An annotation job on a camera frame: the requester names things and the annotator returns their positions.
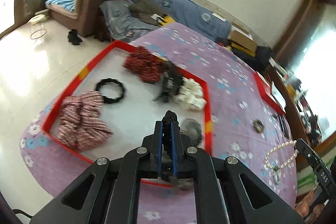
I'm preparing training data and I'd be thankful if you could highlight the black boots pair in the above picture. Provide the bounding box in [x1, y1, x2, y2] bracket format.
[68, 29, 82, 46]

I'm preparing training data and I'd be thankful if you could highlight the grey star patterned blanket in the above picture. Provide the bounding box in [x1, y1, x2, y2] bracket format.
[99, 0, 158, 43]

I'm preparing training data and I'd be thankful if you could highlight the blue folded quilt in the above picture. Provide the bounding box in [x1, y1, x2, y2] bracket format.
[135, 0, 231, 41]

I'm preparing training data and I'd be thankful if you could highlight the white pearl bracelet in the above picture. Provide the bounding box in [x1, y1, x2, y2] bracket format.
[264, 140, 299, 184]

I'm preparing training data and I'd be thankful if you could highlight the brown cardboard box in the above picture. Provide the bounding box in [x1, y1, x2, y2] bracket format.
[228, 30, 257, 57]

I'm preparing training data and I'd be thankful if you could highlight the person's right hand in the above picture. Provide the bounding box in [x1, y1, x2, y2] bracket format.
[294, 189, 325, 221]

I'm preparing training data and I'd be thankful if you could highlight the dark red dotted scrunchie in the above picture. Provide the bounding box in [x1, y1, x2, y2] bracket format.
[123, 46, 166, 84]

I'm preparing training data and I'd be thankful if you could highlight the wire stool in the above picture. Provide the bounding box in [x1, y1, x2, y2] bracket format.
[30, 28, 47, 40]

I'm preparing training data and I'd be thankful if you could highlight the brown sofa chair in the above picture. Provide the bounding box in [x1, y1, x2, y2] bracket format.
[46, 0, 110, 37]

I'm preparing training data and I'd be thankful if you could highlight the red-rimmed white tray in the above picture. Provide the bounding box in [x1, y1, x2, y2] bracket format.
[41, 41, 213, 163]

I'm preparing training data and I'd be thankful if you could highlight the wooden desk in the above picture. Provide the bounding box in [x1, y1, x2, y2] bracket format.
[265, 57, 335, 156]

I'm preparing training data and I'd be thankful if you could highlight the red plaid scrunchie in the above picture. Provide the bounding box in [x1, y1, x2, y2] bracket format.
[56, 90, 113, 152]

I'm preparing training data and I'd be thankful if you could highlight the small black beaded scrunchie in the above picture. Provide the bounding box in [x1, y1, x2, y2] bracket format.
[161, 110, 180, 177]

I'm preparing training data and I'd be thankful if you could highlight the purple floral bedsheet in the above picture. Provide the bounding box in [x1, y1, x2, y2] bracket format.
[19, 22, 299, 224]

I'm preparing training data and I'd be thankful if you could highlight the large black scrunchie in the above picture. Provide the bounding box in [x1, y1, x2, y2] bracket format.
[95, 78, 126, 105]

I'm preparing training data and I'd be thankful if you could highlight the red box lid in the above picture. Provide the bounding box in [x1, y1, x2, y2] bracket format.
[253, 72, 285, 115]

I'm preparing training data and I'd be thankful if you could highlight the black hair clip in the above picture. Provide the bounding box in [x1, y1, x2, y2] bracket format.
[278, 114, 289, 139]

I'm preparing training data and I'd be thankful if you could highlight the black plastic hair claw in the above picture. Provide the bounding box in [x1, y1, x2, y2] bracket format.
[153, 61, 184, 103]

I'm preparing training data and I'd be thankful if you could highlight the grey sheer scrunchie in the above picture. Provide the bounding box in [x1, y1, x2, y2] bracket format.
[181, 118, 203, 146]

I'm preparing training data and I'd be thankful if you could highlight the white dotted scrunchie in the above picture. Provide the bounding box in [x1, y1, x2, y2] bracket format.
[173, 77, 207, 111]

